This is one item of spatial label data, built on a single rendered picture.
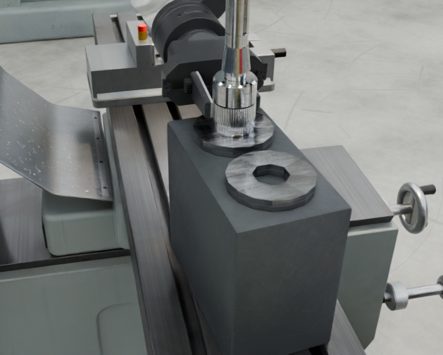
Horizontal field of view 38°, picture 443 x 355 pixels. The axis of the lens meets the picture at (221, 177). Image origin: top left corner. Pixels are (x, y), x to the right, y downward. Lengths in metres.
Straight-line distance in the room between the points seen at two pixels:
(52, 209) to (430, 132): 2.36
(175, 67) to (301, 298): 0.29
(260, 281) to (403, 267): 1.74
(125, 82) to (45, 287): 0.39
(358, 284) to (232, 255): 0.78
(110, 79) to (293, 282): 0.65
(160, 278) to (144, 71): 0.49
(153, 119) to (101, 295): 0.34
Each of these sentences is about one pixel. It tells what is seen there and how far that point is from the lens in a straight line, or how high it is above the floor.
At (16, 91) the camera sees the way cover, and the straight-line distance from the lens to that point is 1.27.
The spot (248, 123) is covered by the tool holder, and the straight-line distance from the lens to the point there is 0.69.
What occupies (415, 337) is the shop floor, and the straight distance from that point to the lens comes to 2.12.
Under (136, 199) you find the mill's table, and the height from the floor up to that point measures 0.94.
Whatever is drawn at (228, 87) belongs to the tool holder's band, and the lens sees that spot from 0.66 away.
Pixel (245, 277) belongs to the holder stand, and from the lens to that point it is 0.61.
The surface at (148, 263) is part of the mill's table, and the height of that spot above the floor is 0.94.
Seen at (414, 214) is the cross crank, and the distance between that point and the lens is 1.49.
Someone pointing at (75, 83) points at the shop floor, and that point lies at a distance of 3.52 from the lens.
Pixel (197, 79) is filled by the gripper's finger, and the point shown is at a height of 1.18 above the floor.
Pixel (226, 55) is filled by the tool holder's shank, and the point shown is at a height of 1.23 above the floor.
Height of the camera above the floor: 1.49
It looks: 34 degrees down
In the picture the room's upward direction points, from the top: 2 degrees clockwise
